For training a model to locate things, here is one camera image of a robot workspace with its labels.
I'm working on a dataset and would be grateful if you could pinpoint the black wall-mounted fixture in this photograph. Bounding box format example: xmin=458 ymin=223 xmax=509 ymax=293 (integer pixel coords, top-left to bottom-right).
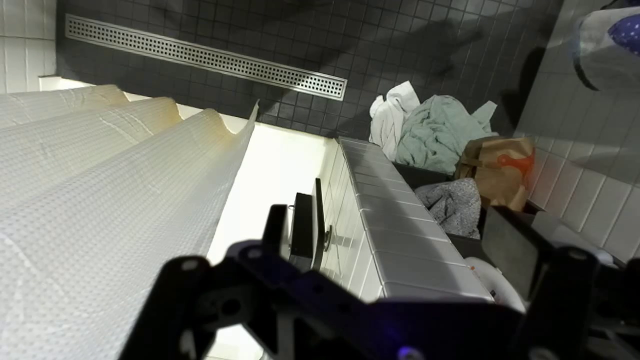
xmin=261 ymin=179 xmax=332 ymax=271

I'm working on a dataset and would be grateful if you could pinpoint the white crumpled cloth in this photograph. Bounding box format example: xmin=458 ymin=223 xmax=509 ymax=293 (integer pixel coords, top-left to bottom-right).
xmin=368 ymin=81 xmax=419 ymax=160

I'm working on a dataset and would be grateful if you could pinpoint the grey crumpled cloth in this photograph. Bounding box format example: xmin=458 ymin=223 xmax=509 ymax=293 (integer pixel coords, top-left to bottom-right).
xmin=413 ymin=178 xmax=481 ymax=238

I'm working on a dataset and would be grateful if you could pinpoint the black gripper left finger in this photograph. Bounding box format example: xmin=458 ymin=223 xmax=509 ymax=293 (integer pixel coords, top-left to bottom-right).
xmin=118 ymin=256 xmax=214 ymax=360

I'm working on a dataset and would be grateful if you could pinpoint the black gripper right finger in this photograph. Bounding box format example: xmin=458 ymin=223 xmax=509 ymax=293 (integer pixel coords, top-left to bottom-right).
xmin=494 ymin=208 xmax=599 ymax=360

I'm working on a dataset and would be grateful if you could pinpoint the metal linear floor drain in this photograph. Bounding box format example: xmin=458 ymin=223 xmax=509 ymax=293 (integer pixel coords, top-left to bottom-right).
xmin=63 ymin=13 xmax=348 ymax=101

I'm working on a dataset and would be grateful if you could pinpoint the pale green crumpled cloth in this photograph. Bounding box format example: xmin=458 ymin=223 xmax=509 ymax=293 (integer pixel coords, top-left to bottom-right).
xmin=394 ymin=96 xmax=498 ymax=175

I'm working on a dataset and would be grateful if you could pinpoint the brown paper bag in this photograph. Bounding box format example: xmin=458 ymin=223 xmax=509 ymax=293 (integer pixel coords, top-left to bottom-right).
xmin=455 ymin=135 xmax=535 ymax=211

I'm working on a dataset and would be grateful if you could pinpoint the white shower curtain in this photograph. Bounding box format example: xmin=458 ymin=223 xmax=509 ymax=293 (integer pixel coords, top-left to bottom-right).
xmin=0 ymin=85 xmax=256 ymax=360

